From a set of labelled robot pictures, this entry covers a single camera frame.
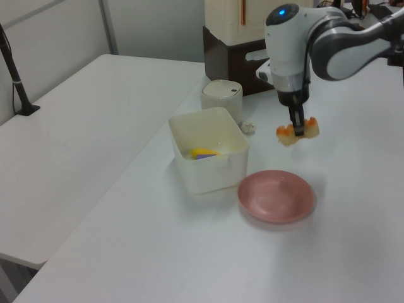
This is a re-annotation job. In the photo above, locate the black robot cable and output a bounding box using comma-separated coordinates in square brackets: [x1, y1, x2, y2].
[301, 12, 336, 102]

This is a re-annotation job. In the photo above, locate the small white lidded bin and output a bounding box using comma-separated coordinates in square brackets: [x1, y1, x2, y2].
[199, 80, 245, 123]

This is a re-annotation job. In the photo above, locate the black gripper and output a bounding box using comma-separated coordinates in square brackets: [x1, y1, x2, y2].
[276, 83, 311, 137]

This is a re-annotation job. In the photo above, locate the dark brown cabinet white handle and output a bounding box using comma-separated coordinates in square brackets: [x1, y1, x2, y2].
[201, 25, 279, 97]

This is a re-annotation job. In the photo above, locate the pink plate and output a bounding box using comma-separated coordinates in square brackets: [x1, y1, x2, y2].
[237, 169, 316, 225]

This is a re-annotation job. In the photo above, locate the yellow banana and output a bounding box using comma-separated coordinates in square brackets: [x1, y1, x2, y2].
[189, 147, 222, 158]

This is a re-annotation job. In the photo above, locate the black pole stand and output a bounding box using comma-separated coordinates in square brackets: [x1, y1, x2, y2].
[0, 23, 41, 117]

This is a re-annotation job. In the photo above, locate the cream plastic storage box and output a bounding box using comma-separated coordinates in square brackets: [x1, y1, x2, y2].
[167, 106, 251, 196]

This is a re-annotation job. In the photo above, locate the purple cube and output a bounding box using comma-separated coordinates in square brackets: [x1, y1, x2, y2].
[193, 151, 221, 161]

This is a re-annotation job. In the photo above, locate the orange glazed bread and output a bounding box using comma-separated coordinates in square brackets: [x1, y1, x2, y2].
[275, 116, 321, 148]

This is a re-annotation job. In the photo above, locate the cream appliance with copper handle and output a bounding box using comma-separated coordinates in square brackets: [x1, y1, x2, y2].
[204, 0, 269, 45]

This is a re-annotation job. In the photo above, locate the crumpled white paper ball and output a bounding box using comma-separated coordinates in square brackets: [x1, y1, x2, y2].
[241, 119, 258, 135]

